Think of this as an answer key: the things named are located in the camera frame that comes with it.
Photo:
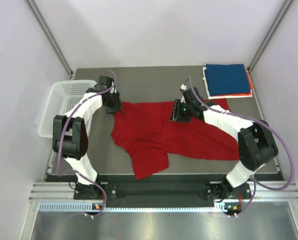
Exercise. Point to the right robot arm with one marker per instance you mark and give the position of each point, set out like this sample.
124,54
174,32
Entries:
256,144

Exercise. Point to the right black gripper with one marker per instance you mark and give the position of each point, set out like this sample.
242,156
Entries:
176,115

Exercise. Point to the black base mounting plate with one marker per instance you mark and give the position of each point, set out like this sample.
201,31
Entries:
204,186

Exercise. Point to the right aluminium frame post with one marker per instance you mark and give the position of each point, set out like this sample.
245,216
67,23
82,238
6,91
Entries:
287,4

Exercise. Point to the folded blue t-shirt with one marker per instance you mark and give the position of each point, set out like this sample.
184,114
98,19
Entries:
227,79

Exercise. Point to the white plastic basket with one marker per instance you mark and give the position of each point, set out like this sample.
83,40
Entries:
63,96

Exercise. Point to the left aluminium frame post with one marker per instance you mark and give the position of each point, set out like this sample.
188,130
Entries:
49,35

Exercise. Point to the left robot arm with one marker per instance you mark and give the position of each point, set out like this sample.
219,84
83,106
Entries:
70,140

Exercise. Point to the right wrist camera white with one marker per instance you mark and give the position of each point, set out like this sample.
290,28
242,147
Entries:
183,88

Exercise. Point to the folded orange t-shirt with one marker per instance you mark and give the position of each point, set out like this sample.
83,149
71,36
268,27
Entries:
251,88

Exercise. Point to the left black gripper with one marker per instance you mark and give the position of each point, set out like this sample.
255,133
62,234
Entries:
117,107

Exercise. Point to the red t-shirt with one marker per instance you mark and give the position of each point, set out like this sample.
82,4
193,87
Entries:
145,132

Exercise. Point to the aluminium frame post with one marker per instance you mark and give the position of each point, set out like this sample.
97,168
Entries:
287,4
49,35

